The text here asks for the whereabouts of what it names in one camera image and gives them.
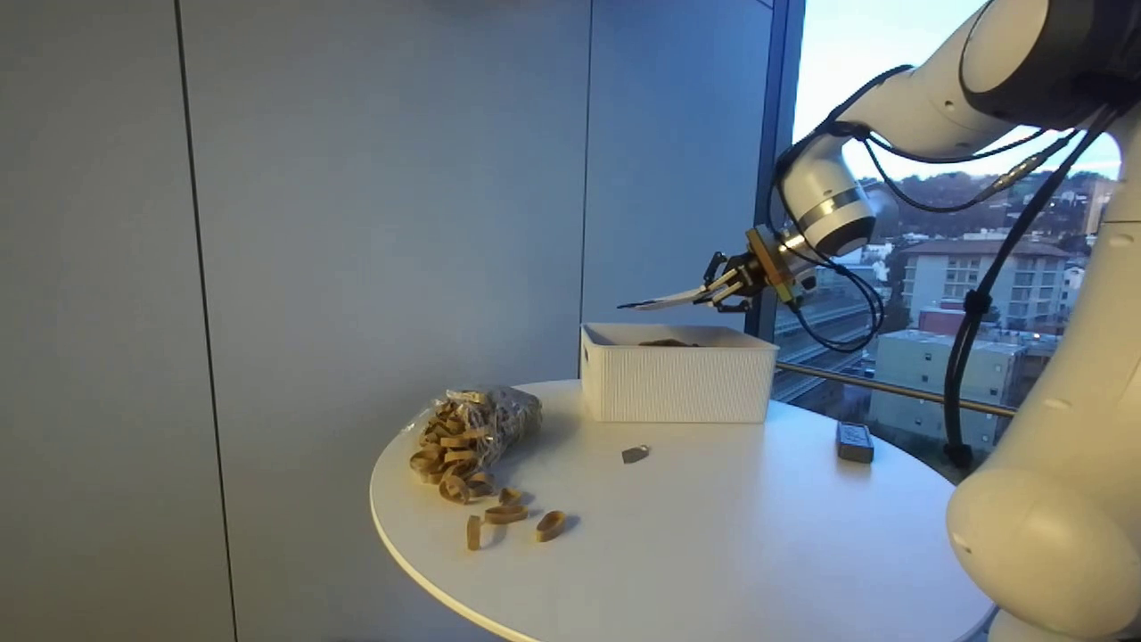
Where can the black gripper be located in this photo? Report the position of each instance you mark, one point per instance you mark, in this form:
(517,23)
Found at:
(754,278)

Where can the white round plate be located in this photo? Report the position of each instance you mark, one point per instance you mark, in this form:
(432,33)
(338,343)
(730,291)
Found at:
(666,299)

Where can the white plastic storage container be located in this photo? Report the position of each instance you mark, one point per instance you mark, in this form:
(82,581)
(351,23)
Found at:
(680,380)

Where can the small grey-brown cork piece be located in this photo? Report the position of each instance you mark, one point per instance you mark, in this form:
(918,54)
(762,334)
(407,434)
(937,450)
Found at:
(636,453)

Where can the metal balcony railing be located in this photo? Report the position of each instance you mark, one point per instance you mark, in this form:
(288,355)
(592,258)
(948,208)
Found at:
(903,388)

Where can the clear bag of corks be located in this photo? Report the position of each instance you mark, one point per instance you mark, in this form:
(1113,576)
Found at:
(475,434)

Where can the loose brown cork piece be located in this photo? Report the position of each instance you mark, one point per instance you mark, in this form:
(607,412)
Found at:
(551,525)
(475,531)
(506,516)

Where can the blue window frame post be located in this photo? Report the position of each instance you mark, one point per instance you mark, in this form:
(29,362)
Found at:
(783,71)

